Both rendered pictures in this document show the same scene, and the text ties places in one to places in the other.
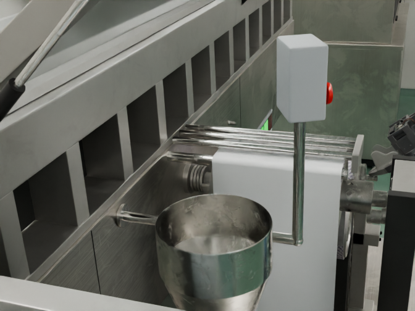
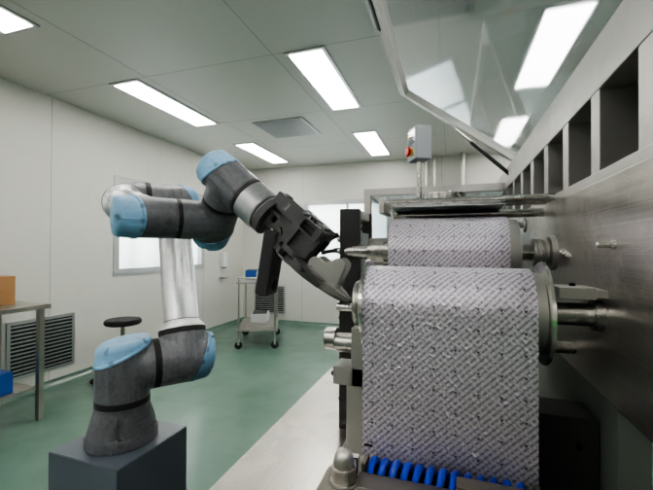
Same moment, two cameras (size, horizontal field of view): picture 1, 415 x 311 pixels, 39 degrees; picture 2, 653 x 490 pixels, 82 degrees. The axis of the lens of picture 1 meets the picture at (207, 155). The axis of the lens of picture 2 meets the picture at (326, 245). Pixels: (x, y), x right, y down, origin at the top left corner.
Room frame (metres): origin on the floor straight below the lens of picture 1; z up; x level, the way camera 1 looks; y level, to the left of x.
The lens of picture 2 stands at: (1.86, -0.44, 1.34)
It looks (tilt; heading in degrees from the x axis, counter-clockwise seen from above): 1 degrees up; 178
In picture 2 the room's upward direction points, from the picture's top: straight up
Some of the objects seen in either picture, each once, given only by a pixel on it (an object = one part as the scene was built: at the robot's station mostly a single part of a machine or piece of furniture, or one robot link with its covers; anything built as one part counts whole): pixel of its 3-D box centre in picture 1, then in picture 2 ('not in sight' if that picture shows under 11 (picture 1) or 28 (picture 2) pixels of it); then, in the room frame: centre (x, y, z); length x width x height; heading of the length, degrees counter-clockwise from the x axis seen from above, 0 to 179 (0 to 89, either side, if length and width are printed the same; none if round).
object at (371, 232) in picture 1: (365, 258); (351, 410); (1.19, -0.38, 1.05); 0.06 x 0.05 x 0.31; 70
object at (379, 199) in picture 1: (388, 200); (357, 251); (0.98, -0.34, 1.34); 0.06 x 0.03 x 0.03; 70
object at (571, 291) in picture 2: not in sight; (577, 290); (1.34, -0.07, 1.28); 0.06 x 0.05 x 0.02; 70
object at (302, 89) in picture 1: (306, 77); (416, 144); (0.74, -0.14, 1.66); 0.07 x 0.07 x 0.10; 6
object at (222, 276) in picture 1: (214, 242); (444, 202); (0.60, 0.00, 1.50); 0.14 x 0.14 x 0.06
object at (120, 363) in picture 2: not in sight; (126, 366); (0.98, -0.88, 1.07); 0.13 x 0.12 x 0.14; 124
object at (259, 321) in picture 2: not in sight; (258, 305); (-3.53, -1.26, 0.51); 0.91 x 0.58 x 1.02; 4
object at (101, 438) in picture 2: not in sight; (122, 416); (0.98, -0.89, 0.95); 0.15 x 0.15 x 0.10
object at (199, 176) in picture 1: (204, 179); (534, 252); (1.11, 0.01, 1.34); 0.07 x 0.07 x 0.07; 70
